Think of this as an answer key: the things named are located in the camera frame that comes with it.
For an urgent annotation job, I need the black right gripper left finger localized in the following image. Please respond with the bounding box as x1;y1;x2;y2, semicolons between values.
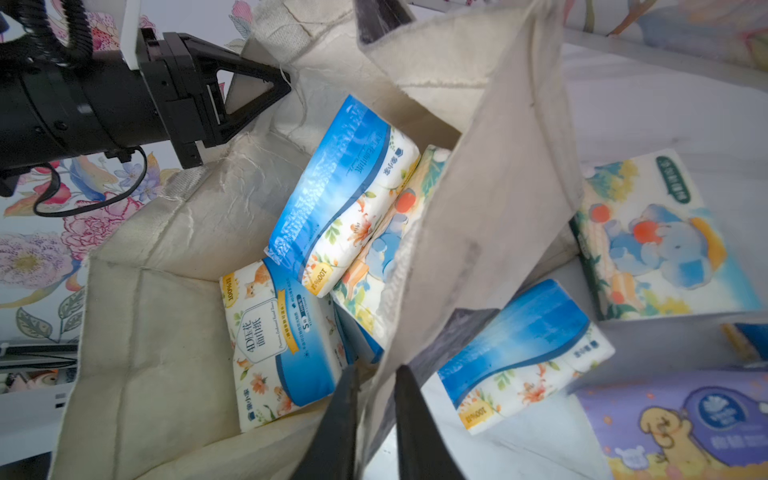
305;365;359;479

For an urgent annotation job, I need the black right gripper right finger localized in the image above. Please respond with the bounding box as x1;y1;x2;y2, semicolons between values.
394;365;464;480

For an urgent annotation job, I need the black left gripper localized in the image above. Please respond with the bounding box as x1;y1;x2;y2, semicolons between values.
1;28;292;197

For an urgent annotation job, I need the orange blue tissue pack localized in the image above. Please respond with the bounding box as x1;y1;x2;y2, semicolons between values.
219;258;351;432

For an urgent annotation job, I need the blue white floral tissue pack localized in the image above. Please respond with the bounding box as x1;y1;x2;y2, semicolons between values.
438;279;615;435

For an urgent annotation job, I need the blue tissue pack edge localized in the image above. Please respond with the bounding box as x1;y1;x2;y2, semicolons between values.
265;96;420;297

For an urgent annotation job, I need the cream canvas tote bag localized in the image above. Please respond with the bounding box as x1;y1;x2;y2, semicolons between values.
50;1;583;479

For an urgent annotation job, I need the blue barcode tissue pack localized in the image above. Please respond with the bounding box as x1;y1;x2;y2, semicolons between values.
721;323;767;362

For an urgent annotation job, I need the purple tissue pack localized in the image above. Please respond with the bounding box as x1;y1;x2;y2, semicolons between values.
576;367;767;479

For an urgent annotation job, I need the colourful tissue pack at back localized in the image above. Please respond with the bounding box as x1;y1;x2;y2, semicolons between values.
570;149;762;321

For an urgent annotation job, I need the black corrugated cable conduit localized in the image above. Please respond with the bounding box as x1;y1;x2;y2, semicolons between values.
5;0;95;67

